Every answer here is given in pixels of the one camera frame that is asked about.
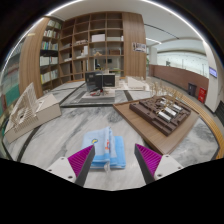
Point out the bookshelf with green books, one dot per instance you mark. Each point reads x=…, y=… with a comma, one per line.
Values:
x=10, y=80

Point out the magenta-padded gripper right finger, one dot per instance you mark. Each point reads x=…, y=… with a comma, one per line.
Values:
x=150, y=159

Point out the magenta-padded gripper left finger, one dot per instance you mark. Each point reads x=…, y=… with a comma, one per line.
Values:
x=80, y=160

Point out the low white architectural model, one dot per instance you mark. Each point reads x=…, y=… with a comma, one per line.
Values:
x=136, y=83

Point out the brown building model on wooden base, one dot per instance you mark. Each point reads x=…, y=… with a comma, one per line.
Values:
x=160, y=115

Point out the wall poster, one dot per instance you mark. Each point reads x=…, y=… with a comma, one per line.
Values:
x=139, y=47

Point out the wooden shelf unit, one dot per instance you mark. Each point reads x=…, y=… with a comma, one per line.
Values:
x=86, y=43

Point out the light blue cartoon-print towel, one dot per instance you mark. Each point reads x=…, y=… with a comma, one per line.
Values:
x=106, y=146

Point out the white stepped architectural model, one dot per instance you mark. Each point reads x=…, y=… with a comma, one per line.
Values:
x=33, y=111

